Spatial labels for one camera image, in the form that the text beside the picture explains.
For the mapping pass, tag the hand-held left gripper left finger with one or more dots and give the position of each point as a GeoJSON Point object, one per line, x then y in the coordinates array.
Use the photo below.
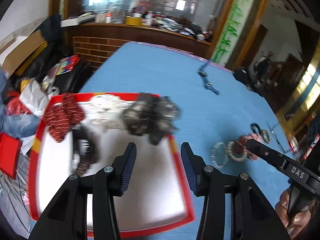
{"type": "Point", "coordinates": [128, 173]}

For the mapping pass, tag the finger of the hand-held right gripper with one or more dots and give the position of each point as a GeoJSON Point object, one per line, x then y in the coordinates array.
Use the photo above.
{"type": "Point", "coordinates": [265, 152]}

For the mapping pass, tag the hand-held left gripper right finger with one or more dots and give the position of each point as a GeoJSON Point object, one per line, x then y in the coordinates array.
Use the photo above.
{"type": "Point", "coordinates": [188, 172]}

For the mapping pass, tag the red jewelry box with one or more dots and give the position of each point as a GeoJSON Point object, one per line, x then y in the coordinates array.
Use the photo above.
{"type": "Point", "coordinates": [155, 180]}

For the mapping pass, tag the person's right hand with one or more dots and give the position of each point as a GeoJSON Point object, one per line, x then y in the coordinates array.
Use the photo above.
{"type": "Point", "coordinates": [281, 205]}

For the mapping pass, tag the black claw hair clip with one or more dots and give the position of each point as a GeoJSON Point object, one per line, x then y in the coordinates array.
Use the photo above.
{"type": "Point", "coordinates": [86, 142]}

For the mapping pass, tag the grey black organza scrunchie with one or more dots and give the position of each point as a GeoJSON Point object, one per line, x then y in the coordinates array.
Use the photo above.
{"type": "Point", "coordinates": [150, 115]}

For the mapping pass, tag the white polka dot scrunchie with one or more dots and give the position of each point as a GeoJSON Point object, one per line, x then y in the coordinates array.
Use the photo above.
{"type": "Point", "coordinates": [105, 105]}

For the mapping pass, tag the red polka dot scrunchie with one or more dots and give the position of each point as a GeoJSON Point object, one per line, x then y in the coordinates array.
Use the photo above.
{"type": "Point", "coordinates": [62, 115]}

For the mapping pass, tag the blue tablecloth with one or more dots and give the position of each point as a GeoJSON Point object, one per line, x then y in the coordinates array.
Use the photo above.
{"type": "Point", "coordinates": [162, 75]}

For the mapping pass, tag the black cushioned stool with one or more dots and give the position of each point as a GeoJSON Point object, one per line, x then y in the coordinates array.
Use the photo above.
{"type": "Point", "coordinates": [72, 82]}

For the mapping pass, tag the grey star quilt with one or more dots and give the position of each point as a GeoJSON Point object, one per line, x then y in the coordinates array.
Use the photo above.
{"type": "Point", "coordinates": [17, 205]}

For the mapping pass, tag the small red box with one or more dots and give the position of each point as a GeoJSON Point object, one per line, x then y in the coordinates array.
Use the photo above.
{"type": "Point", "coordinates": [8, 155]}

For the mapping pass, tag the blue jeans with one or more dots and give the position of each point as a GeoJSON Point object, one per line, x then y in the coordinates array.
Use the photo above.
{"type": "Point", "coordinates": [17, 125]}

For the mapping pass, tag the crumpled white paper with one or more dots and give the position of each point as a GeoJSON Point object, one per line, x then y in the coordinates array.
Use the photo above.
{"type": "Point", "coordinates": [32, 97]}

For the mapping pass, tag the colourful flat box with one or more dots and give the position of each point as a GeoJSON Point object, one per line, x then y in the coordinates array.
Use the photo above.
{"type": "Point", "coordinates": [67, 63]}

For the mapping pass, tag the red plastic bag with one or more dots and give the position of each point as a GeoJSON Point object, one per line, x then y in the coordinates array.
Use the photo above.
{"type": "Point", "coordinates": [15, 105]}

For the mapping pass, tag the wooden counter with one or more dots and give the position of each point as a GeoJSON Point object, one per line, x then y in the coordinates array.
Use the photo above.
{"type": "Point", "coordinates": [150, 35]}

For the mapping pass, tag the black plastic bag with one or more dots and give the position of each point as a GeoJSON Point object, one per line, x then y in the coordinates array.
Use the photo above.
{"type": "Point", "coordinates": [42, 60]}

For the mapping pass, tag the white flat box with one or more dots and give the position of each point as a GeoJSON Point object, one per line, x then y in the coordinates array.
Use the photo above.
{"type": "Point", "coordinates": [75, 21]}

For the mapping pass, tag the open cardboard box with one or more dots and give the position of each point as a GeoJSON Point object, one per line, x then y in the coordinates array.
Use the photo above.
{"type": "Point", "coordinates": [30, 45]}

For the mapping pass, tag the black box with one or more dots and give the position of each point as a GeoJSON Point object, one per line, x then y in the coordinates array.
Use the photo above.
{"type": "Point", "coordinates": [51, 27]}

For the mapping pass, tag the bamboo painted wall panel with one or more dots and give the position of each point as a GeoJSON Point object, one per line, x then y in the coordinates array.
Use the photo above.
{"type": "Point", "coordinates": [232, 25]}

